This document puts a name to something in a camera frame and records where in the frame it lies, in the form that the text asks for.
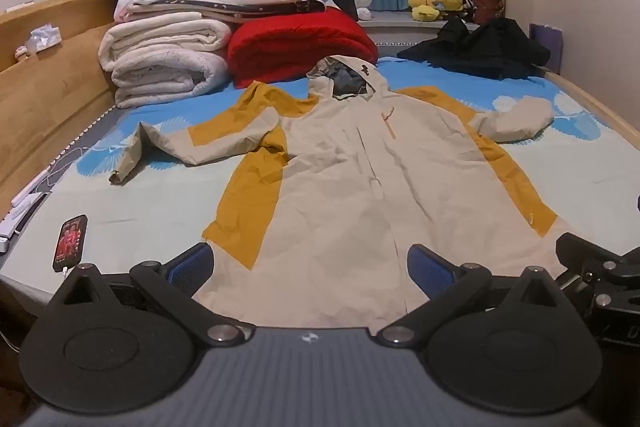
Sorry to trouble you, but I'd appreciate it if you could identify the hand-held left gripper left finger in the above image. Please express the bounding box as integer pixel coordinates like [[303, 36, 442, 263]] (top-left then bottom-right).
[[50, 243, 257, 349]]

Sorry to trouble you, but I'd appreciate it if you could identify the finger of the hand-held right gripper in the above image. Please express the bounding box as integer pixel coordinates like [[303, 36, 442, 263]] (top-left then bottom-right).
[[556, 233, 640, 280]]

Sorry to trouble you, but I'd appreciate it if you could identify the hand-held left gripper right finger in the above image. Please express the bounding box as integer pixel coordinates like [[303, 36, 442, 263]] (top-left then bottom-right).
[[376, 244, 576, 349]]

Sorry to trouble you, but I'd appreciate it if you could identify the beige and yellow hooded jacket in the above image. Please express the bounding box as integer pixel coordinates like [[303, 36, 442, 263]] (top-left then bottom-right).
[[109, 55, 583, 333]]

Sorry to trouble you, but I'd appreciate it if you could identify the black smartphone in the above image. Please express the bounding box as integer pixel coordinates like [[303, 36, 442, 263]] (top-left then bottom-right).
[[52, 214, 89, 272]]

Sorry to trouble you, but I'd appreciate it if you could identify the grey mattress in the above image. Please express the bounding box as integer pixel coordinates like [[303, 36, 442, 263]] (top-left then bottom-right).
[[0, 107, 121, 268]]

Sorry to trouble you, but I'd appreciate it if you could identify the white power strip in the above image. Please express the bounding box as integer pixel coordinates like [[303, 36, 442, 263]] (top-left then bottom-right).
[[0, 189, 51, 254]]

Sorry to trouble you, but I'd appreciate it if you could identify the grey-white folded quilt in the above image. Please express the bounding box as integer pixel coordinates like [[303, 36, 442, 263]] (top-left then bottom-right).
[[111, 49, 232, 109]]

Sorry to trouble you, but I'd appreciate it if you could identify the purple box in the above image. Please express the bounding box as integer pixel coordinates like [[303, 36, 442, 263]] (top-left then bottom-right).
[[529, 23, 565, 74]]

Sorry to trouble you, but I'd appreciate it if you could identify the black jacket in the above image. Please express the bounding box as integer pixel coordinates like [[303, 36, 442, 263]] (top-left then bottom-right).
[[396, 17, 552, 80]]

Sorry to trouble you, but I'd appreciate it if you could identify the cream folded quilt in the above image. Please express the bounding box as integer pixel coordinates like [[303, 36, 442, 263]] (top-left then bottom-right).
[[98, 12, 233, 70]]

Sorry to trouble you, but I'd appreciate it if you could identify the grey window ledge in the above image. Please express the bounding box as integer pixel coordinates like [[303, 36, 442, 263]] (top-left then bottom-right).
[[357, 9, 481, 45]]

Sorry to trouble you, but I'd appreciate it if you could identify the red folded blanket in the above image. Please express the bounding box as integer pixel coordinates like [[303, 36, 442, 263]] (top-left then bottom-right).
[[227, 6, 379, 88]]

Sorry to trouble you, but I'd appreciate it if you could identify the navy starry folded blanket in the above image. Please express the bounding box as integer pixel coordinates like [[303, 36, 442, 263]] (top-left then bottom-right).
[[125, 0, 328, 25]]

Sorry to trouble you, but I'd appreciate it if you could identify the yellow duck plush toy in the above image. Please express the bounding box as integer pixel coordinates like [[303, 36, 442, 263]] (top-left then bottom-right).
[[407, 0, 442, 22]]

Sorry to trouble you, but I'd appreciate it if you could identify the tissue pack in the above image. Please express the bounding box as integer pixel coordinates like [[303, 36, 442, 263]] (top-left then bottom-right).
[[25, 24, 63, 54]]

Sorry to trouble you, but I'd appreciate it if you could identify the wooden bed frame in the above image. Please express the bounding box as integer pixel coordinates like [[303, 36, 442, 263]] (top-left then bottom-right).
[[0, 0, 640, 228]]

